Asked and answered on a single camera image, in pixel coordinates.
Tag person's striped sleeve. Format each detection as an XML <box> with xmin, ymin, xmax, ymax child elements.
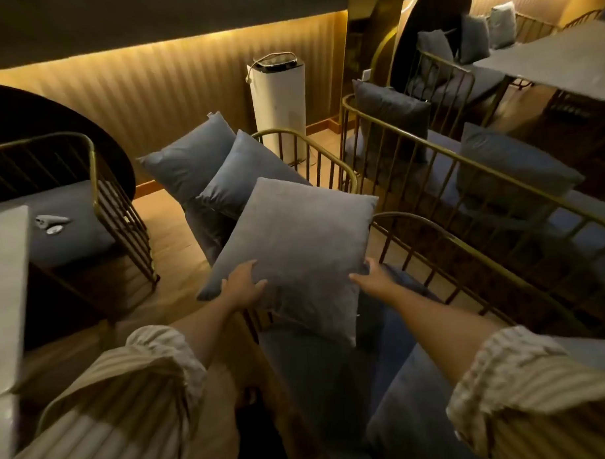
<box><xmin>443</xmin><ymin>323</ymin><xmax>605</xmax><ymax>459</ymax></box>
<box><xmin>0</xmin><ymin>323</ymin><xmax>212</xmax><ymax>459</ymax></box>

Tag person's right forearm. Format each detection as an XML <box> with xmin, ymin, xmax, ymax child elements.
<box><xmin>386</xmin><ymin>281</ymin><xmax>502</xmax><ymax>388</ymax></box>

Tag grey square cushion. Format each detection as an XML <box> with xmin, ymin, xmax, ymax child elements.
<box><xmin>135</xmin><ymin>110</ymin><xmax>239</xmax><ymax>209</ymax></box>
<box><xmin>191</xmin><ymin>173</ymin><xmax>385</xmax><ymax>353</ymax></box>
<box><xmin>195</xmin><ymin>127</ymin><xmax>313</xmax><ymax>221</ymax></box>

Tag person's left hand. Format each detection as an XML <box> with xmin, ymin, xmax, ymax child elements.
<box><xmin>219</xmin><ymin>259</ymin><xmax>270</xmax><ymax>312</ymax></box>

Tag gold frame grey seat chair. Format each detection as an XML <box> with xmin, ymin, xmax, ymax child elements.
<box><xmin>0</xmin><ymin>127</ymin><xmax>162</xmax><ymax>342</ymax></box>

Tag grey shiny table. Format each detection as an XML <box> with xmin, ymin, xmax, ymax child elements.
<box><xmin>471</xmin><ymin>19</ymin><xmax>605</xmax><ymax>128</ymax></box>

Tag gold frame blue bench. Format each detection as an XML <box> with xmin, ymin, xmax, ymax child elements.
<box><xmin>337</xmin><ymin>85</ymin><xmax>605</xmax><ymax>345</ymax></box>

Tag dark grey bench cushion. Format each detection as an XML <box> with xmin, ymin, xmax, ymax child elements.
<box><xmin>455</xmin><ymin>117</ymin><xmax>588</xmax><ymax>222</ymax></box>
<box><xmin>351</xmin><ymin>76</ymin><xmax>433</xmax><ymax>166</ymax></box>

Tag gold frame blue seat chair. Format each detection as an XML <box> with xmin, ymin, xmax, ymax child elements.
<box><xmin>180</xmin><ymin>125</ymin><xmax>365</xmax><ymax>346</ymax></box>
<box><xmin>252</xmin><ymin>204</ymin><xmax>596</xmax><ymax>459</ymax></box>

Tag person's black trousers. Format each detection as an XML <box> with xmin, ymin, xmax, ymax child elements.
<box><xmin>232</xmin><ymin>385</ymin><xmax>291</xmax><ymax>459</ymax></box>

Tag person's striped right sleeve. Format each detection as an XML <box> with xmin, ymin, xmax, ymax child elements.
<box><xmin>443</xmin><ymin>323</ymin><xmax>605</xmax><ymax>459</ymax></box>

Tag person's left forearm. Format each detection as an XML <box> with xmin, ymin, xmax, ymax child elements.
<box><xmin>168</xmin><ymin>293</ymin><xmax>244</xmax><ymax>371</ymax></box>

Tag dark round table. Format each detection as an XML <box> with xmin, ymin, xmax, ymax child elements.
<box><xmin>0</xmin><ymin>76</ymin><xmax>138</xmax><ymax>206</ymax></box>

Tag person's right hand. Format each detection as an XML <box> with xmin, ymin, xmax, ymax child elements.
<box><xmin>348</xmin><ymin>257</ymin><xmax>401</xmax><ymax>305</ymax></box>

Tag person's striped left sleeve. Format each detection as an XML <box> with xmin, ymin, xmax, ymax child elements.
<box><xmin>0</xmin><ymin>323</ymin><xmax>212</xmax><ymax>459</ymax></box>

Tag white marble table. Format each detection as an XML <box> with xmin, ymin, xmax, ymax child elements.
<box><xmin>0</xmin><ymin>204</ymin><xmax>39</xmax><ymax>459</ymax></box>

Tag white air purifier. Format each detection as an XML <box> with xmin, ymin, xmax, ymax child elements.
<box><xmin>244</xmin><ymin>50</ymin><xmax>310</xmax><ymax>166</ymax></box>

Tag gold frame grey sofa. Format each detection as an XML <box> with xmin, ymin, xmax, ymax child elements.
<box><xmin>402</xmin><ymin>46</ymin><xmax>520</xmax><ymax>135</ymax></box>

